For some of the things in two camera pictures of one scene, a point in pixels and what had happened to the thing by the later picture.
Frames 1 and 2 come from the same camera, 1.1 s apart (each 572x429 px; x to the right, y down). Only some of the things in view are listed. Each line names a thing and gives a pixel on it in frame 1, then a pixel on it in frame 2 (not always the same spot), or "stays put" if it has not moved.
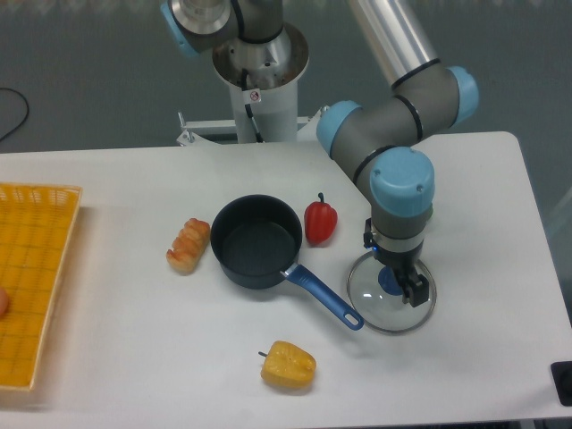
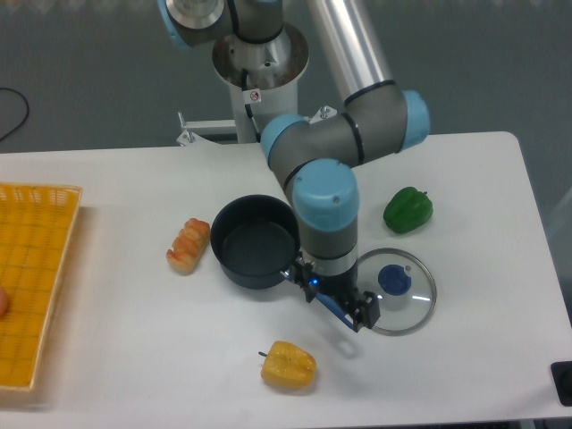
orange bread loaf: x=189 y=247 stays put
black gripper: x=406 y=265 to x=340 y=290
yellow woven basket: x=37 y=225 stays put
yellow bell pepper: x=288 y=364 stays put
